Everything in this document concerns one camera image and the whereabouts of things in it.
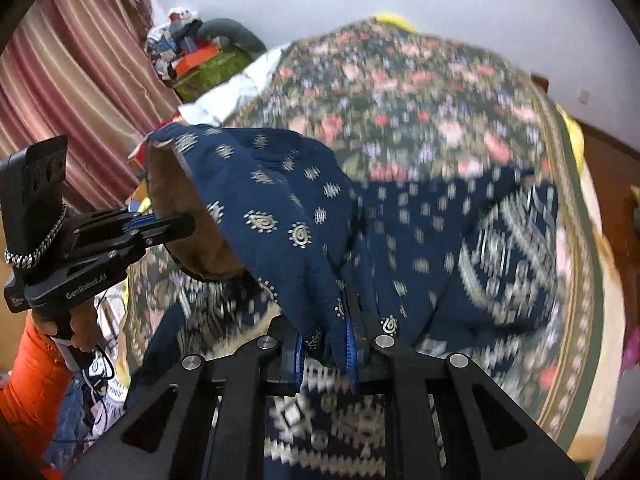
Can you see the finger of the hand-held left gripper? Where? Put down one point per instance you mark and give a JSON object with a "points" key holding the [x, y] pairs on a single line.
{"points": [[165, 220], [150, 240]]}

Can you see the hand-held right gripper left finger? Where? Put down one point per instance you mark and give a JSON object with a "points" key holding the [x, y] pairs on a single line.
{"points": [[298, 365]]}

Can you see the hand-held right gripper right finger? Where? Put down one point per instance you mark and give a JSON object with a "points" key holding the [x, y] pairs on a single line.
{"points": [[352, 355]]}

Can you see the navy patterned hooded sweater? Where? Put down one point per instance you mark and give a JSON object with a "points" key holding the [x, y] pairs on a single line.
{"points": [[280, 185]]}

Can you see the person's left hand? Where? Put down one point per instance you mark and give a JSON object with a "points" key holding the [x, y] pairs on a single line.
{"points": [[85, 325]]}

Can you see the blue denim cloth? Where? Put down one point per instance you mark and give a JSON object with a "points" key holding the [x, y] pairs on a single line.
{"points": [[75, 410]]}

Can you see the white shirt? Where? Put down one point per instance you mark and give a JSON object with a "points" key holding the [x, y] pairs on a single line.
{"points": [[235, 90]]}

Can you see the striped curtain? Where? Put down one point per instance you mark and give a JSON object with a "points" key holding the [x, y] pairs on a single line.
{"points": [[75, 85]]}

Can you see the orange box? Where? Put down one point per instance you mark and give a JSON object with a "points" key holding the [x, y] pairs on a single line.
{"points": [[192, 60]]}

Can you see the grey pillow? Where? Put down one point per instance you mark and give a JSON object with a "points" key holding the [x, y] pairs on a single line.
{"points": [[230, 30]]}

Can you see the floral blanket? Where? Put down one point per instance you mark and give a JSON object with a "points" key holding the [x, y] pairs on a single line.
{"points": [[400, 85]]}

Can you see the wooden bed frame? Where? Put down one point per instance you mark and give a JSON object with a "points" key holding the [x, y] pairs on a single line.
{"points": [[541, 84]]}

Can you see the white wall socket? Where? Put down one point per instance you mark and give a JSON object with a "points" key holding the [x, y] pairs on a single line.
{"points": [[583, 97]]}

